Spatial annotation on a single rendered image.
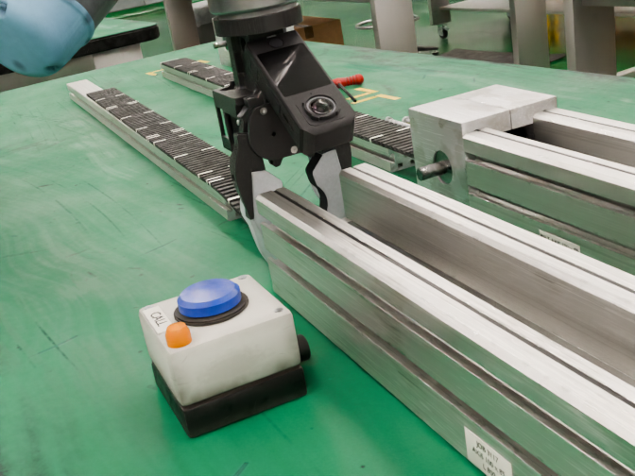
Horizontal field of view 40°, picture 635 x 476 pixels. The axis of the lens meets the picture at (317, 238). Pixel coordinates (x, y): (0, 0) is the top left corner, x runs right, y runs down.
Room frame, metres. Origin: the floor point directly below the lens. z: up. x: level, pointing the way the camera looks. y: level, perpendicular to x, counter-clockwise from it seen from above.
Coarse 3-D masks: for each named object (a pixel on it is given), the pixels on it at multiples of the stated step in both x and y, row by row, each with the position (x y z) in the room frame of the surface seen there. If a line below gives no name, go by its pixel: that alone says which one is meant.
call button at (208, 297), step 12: (192, 288) 0.51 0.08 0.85; (204, 288) 0.51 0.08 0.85; (216, 288) 0.51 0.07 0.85; (228, 288) 0.50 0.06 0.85; (180, 300) 0.50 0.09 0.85; (192, 300) 0.49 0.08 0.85; (204, 300) 0.49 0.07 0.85; (216, 300) 0.49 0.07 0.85; (228, 300) 0.49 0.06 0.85; (180, 312) 0.50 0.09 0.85; (192, 312) 0.49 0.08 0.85; (204, 312) 0.49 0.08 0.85; (216, 312) 0.49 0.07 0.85
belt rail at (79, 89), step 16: (80, 80) 1.75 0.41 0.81; (80, 96) 1.60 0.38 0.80; (96, 112) 1.48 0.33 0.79; (112, 128) 1.36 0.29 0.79; (128, 128) 1.24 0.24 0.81; (144, 144) 1.16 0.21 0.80; (160, 160) 1.09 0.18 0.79; (176, 176) 1.02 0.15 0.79; (192, 176) 0.95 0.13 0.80; (192, 192) 0.96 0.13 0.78; (208, 192) 0.90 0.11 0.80; (224, 208) 0.85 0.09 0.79
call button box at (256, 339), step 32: (256, 288) 0.53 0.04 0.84; (160, 320) 0.50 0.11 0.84; (192, 320) 0.49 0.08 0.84; (224, 320) 0.49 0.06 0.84; (256, 320) 0.48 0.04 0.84; (288, 320) 0.48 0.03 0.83; (160, 352) 0.48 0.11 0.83; (192, 352) 0.46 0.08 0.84; (224, 352) 0.47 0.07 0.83; (256, 352) 0.47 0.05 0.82; (288, 352) 0.48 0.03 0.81; (160, 384) 0.51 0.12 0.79; (192, 384) 0.46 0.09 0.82; (224, 384) 0.47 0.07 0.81; (256, 384) 0.47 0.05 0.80; (288, 384) 0.48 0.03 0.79; (192, 416) 0.46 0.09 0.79; (224, 416) 0.46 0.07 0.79
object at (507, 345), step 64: (384, 192) 0.61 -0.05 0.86; (320, 256) 0.57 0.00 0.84; (384, 256) 0.49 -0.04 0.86; (448, 256) 0.53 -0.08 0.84; (512, 256) 0.46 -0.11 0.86; (576, 256) 0.44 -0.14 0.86; (320, 320) 0.56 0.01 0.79; (384, 320) 0.46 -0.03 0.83; (448, 320) 0.39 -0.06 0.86; (512, 320) 0.38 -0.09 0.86; (576, 320) 0.41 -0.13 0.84; (384, 384) 0.47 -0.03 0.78; (448, 384) 0.40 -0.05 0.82; (512, 384) 0.34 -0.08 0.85; (576, 384) 0.31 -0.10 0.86; (512, 448) 0.35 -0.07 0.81; (576, 448) 0.30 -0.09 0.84
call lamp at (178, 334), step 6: (174, 324) 0.47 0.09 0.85; (180, 324) 0.47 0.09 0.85; (168, 330) 0.47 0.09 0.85; (174, 330) 0.46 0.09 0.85; (180, 330) 0.46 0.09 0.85; (186, 330) 0.47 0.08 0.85; (168, 336) 0.46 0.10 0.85; (174, 336) 0.46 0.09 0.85; (180, 336) 0.46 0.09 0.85; (186, 336) 0.46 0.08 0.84; (168, 342) 0.46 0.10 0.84; (174, 342) 0.46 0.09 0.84; (180, 342) 0.46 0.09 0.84; (186, 342) 0.46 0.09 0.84
